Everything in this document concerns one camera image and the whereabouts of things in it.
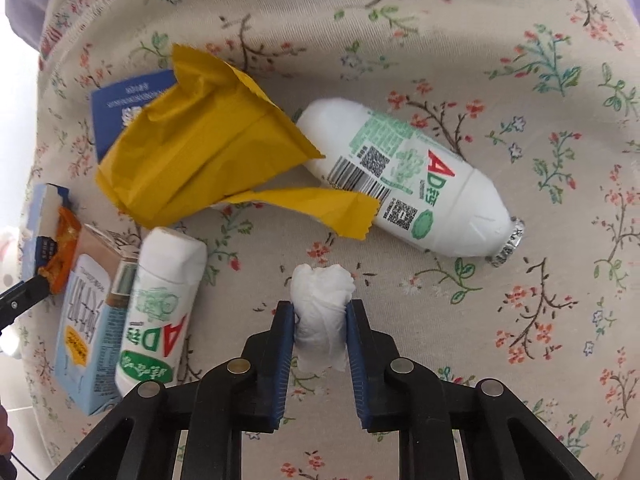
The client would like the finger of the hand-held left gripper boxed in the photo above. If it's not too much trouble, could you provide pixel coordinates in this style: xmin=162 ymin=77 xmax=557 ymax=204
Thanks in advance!
xmin=0 ymin=278 xmax=52 ymax=337

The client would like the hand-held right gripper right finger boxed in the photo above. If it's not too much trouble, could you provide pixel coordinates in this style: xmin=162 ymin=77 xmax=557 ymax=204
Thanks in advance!
xmin=344 ymin=299 xmax=597 ymax=480

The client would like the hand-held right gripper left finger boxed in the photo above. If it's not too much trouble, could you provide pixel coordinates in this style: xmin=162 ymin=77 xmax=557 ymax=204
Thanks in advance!
xmin=46 ymin=300 xmax=296 ymax=480

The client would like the white tissue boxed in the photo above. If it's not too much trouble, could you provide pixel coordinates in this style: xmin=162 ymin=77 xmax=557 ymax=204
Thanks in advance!
xmin=289 ymin=262 xmax=357 ymax=374

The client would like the orange snack wrapper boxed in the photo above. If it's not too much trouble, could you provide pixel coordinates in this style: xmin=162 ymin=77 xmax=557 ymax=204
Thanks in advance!
xmin=39 ymin=205 xmax=83 ymax=295

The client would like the light blue drink carton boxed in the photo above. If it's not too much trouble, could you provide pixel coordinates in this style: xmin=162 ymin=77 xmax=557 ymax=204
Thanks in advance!
xmin=52 ymin=222 xmax=142 ymax=417

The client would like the blue orange snack box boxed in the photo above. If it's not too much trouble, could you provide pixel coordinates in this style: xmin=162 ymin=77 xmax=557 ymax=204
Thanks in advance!
xmin=21 ymin=182 xmax=72 ymax=281

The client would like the small white plastic bottle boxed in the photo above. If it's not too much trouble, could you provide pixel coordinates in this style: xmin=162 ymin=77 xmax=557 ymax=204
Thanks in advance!
xmin=114 ymin=226 xmax=208 ymax=394

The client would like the large white plastic bottle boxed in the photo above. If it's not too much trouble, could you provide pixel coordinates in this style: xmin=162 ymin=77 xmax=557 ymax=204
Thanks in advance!
xmin=292 ymin=96 xmax=526 ymax=268

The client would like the dark blue packet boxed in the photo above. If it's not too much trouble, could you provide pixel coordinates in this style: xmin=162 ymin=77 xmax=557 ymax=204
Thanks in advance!
xmin=90 ymin=71 xmax=182 ymax=163

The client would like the yellow crumpled wrapper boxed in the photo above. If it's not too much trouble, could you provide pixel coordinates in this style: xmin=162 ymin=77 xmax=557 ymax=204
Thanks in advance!
xmin=94 ymin=42 xmax=379 ymax=241

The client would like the floral tablecloth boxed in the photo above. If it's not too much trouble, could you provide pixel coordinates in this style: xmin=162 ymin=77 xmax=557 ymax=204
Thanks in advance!
xmin=10 ymin=0 xmax=640 ymax=480

